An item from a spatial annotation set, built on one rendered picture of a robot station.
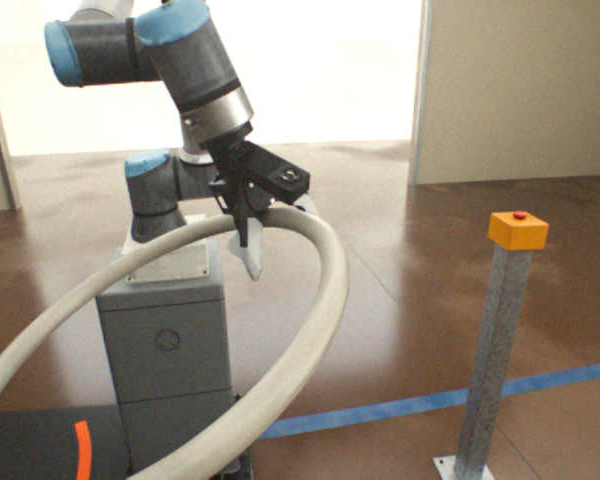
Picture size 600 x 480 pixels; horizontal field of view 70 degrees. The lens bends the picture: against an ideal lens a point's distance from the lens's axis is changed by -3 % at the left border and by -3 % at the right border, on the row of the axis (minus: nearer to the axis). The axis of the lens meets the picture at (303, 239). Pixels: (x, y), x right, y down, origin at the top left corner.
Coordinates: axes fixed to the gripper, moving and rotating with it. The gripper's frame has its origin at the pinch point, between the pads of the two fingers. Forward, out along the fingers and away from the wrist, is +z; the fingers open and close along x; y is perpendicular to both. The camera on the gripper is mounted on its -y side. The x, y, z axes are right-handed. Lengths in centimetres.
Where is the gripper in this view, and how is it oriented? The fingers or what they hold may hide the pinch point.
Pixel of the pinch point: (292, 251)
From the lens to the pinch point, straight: 66.6
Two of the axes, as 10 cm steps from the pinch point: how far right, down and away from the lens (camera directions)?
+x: -6.2, 5.7, -5.4
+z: 3.7, 8.2, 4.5
